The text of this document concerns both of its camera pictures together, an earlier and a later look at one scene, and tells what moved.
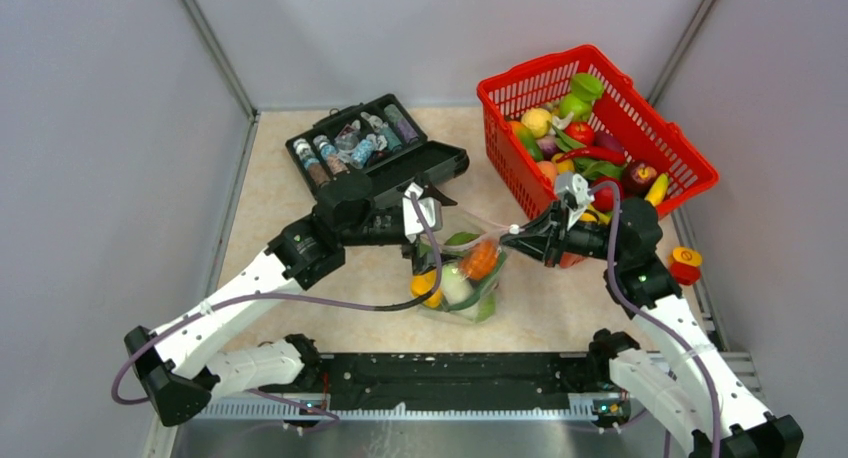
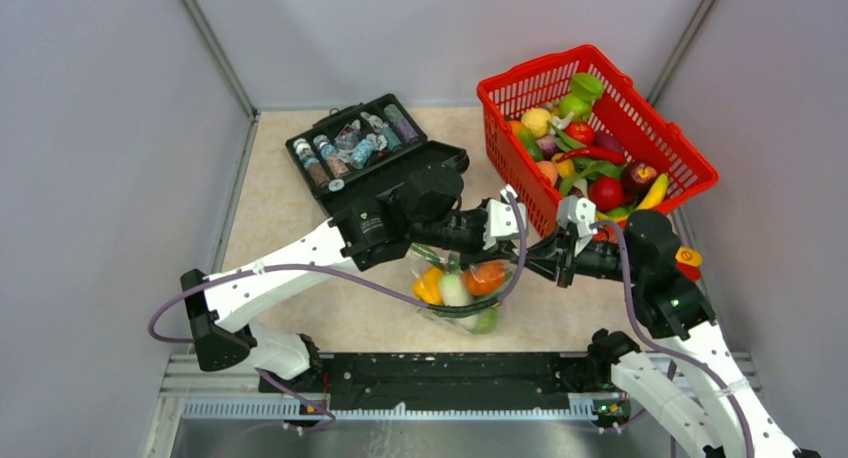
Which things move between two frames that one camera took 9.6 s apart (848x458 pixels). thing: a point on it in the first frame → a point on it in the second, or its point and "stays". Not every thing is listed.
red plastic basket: [634, 125] stays
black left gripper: [431, 191] → [480, 240]
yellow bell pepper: [422, 284] stays
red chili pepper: [596, 153] stays
